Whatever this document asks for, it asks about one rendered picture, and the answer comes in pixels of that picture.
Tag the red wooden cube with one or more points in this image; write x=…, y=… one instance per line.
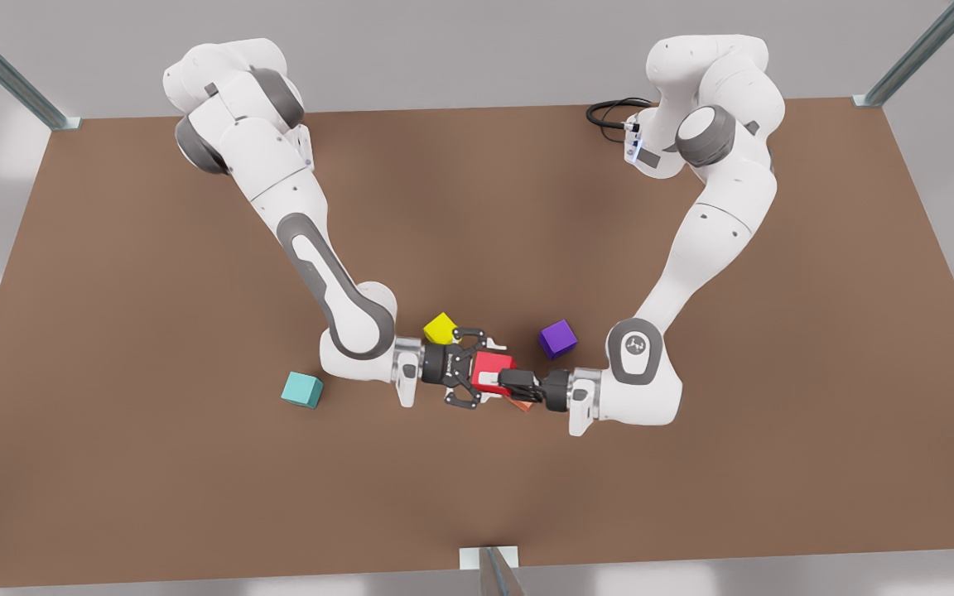
x=489, y=368

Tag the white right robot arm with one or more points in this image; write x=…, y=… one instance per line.
x=311, y=248

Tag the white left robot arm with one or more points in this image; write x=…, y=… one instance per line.
x=717, y=223

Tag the orange wooden cube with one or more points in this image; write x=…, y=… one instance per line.
x=520, y=403

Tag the yellow wooden cube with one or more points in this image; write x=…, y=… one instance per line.
x=440, y=329

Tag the purple wooden cube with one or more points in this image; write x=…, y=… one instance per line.
x=558, y=339

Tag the teal wooden cube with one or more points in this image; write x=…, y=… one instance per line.
x=301, y=390

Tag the silver frame post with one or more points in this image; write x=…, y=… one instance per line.
x=916, y=54
x=5, y=70
x=493, y=571

